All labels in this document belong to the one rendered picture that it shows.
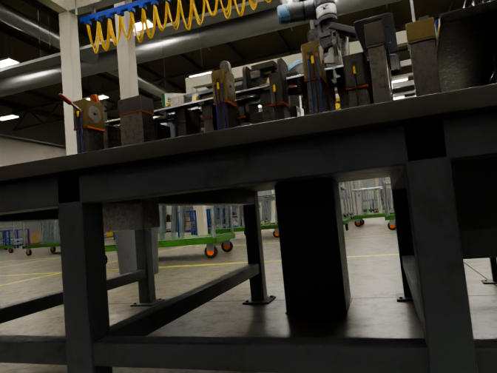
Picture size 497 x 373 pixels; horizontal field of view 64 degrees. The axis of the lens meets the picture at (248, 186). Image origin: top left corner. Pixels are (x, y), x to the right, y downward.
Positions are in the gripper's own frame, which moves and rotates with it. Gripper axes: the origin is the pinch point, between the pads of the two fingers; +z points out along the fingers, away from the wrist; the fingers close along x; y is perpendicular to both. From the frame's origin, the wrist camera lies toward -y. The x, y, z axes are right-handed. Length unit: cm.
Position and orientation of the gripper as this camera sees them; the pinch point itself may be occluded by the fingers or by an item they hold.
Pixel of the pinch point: (340, 68)
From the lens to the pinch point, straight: 159.6
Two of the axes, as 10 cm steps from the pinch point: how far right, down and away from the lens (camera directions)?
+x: -4.0, -0.3, -9.2
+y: -9.1, 1.5, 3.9
